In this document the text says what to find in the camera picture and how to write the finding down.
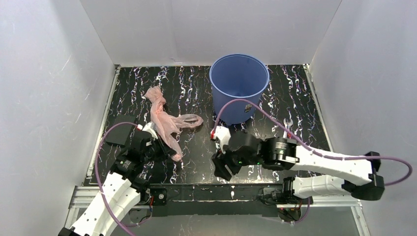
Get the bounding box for pink plastic trash bag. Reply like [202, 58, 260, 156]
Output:
[145, 86, 203, 162]

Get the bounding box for blue plastic trash bin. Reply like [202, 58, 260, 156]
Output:
[209, 54, 269, 115]

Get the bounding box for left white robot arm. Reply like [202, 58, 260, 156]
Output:
[59, 128, 175, 236]

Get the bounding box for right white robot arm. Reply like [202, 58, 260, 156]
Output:
[210, 127, 385, 201]

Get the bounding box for black rectangular block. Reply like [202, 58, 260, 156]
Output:
[105, 115, 136, 146]

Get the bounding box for silver open-end wrench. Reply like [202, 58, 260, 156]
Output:
[283, 118, 293, 138]

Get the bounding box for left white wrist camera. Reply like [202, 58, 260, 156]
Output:
[136, 121, 158, 139]

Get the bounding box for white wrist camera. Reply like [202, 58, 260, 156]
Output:
[210, 126, 231, 154]
[136, 121, 158, 139]

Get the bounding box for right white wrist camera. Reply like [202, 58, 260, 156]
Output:
[210, 126, 231, 154]

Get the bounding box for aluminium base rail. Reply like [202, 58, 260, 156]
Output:
[63, 184, 370, 236]

